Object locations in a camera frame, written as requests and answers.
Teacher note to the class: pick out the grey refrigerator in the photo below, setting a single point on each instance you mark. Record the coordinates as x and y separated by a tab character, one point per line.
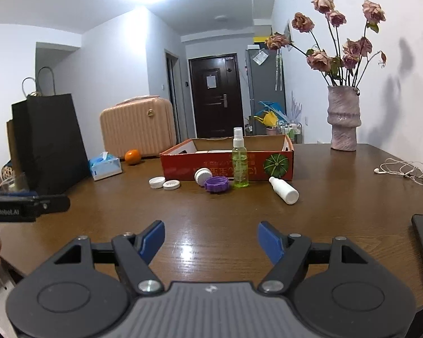
264	77

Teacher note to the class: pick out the black paper bag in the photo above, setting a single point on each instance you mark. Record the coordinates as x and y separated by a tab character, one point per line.
51	148

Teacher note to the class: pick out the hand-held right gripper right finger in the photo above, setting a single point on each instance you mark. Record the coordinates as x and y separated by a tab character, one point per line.
269	239

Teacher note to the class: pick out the dark entrance door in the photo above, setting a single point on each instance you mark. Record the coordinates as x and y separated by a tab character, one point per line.
215	95

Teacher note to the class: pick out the white round jar cap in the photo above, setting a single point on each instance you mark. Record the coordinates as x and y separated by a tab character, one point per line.
202	176

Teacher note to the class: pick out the dried pink roses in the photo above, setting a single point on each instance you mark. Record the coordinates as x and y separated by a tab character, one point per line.
333	49

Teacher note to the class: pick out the green spray bottle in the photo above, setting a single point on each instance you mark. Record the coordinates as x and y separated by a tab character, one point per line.
240	165

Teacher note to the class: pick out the small white bottle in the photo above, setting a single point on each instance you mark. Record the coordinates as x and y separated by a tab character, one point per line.
285	190

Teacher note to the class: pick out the white earphones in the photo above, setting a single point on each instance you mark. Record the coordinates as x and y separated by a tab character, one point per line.
398	170

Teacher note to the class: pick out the red cardboard box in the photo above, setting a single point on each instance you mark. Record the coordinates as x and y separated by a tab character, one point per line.
211	165

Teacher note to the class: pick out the peach ribbed suitcase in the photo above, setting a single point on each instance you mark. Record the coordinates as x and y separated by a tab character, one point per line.
137	128

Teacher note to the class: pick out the hanging umbrellas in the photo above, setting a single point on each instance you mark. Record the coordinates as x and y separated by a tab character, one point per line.
278	70

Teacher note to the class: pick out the purple decorative plant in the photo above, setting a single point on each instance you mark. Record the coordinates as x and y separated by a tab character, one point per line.
296	107

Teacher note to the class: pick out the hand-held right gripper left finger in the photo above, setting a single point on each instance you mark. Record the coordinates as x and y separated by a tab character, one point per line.
151	237

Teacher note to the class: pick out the small round ceiling lamp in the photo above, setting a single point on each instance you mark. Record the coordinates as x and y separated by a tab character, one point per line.
221	17

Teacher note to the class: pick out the purple screw lid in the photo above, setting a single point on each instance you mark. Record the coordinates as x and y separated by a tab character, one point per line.
216	185

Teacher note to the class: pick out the pink ceramic vase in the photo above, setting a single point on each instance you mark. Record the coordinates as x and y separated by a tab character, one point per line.
342	119

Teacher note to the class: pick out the blue tissue box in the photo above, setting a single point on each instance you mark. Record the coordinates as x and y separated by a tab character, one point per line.
105	167

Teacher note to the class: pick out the small white lid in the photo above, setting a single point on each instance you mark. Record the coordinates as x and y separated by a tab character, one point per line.
171	185
156	182

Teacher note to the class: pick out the yellow box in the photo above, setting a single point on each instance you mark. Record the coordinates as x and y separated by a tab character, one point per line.
261	41

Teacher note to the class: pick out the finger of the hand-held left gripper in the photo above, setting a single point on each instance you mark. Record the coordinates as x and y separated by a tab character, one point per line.
53	204
10	194

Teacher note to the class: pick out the brown paper bag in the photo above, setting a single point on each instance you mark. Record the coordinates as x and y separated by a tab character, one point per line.
14	148

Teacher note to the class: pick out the orange fruit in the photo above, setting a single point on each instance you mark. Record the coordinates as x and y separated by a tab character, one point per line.
133	157

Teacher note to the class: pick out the blue and yellow bags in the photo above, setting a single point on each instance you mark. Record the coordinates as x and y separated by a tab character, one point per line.
269	116

